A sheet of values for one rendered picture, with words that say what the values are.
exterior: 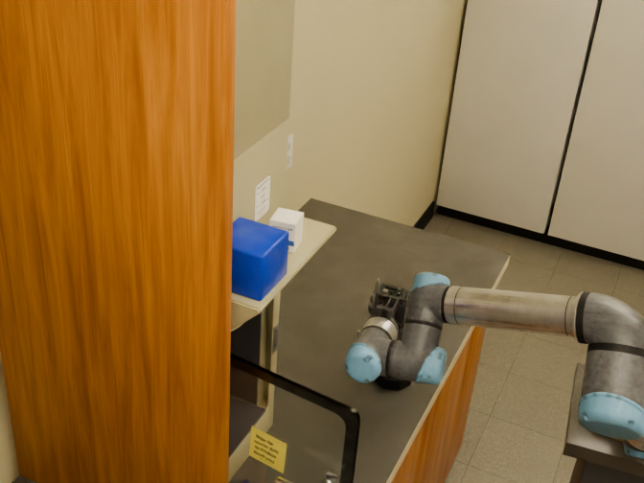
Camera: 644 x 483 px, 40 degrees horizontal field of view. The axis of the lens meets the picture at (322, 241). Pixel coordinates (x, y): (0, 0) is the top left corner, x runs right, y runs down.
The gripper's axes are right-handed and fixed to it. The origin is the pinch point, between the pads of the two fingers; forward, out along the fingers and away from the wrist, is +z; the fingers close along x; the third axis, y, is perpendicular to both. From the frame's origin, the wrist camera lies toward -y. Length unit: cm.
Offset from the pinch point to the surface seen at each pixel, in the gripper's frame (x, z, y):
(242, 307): 16, -59, 26
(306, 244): 12.9, -36.5, 27.5
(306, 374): 21.0, -3.0, -27.4
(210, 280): 18, -67, 35
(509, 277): -12, 221, -108
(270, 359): 22.0, -26.9, -7.8
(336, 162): 52, 113, -19
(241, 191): 23, -45, 40
